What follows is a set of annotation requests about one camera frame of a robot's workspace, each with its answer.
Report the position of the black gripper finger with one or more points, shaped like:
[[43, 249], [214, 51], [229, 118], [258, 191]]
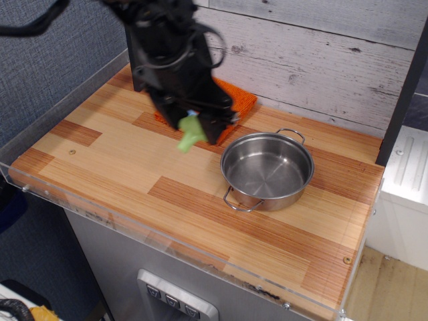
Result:
[[172, 107], [215, 121]]

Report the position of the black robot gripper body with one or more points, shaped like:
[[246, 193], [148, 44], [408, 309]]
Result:
[[178, 52]]

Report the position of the green toy broccoli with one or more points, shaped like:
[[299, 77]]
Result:
[[192, 133]]

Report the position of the stainless steel pot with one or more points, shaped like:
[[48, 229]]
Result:
[[266, 171]]

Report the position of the orange folded cloth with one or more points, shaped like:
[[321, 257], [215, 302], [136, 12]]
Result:
[[243, 102]]

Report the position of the silver toy fridge cabinet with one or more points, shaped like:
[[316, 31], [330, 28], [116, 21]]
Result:
[[115, 260]]

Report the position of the clear acrylic table guard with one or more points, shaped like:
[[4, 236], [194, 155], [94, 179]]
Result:
[[109, 160]]

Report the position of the silver dispenser button panel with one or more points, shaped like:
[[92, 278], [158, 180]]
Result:
[[154, 287]]

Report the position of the white aluminium side platform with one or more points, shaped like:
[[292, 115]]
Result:
[[398, 226]]

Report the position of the black vertical post right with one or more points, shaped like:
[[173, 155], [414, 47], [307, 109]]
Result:
[[407, 29]]

